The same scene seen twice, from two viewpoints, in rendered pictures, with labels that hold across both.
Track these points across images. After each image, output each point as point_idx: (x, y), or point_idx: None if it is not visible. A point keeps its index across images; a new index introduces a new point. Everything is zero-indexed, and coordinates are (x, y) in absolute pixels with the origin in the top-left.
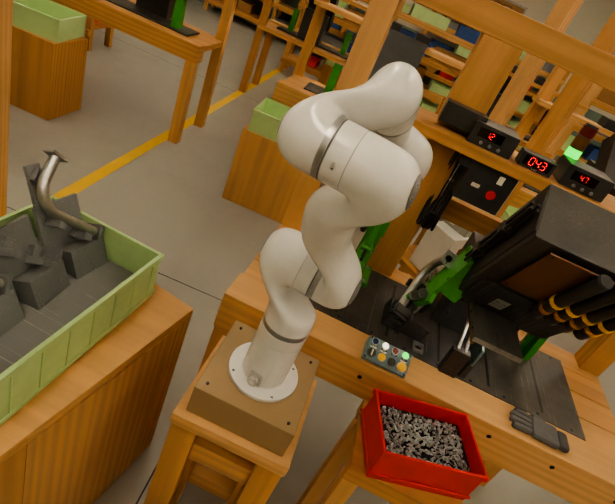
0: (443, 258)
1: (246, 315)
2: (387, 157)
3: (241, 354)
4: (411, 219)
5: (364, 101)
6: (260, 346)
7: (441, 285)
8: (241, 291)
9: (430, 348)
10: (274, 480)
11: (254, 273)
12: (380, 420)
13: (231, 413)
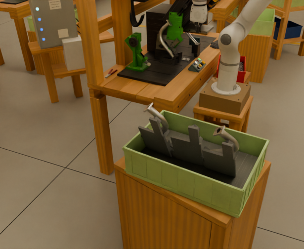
0: (169, 23)
1: (178, 101)
2: None
3: (220, 91)
4: (129, 28)
5: None
6: (234, 74)
7: (180, 31)
8: (169, 97)
9: (184, 57)
10: (250, 105)
11: (149, 95)
12: None
13: (244, 99)
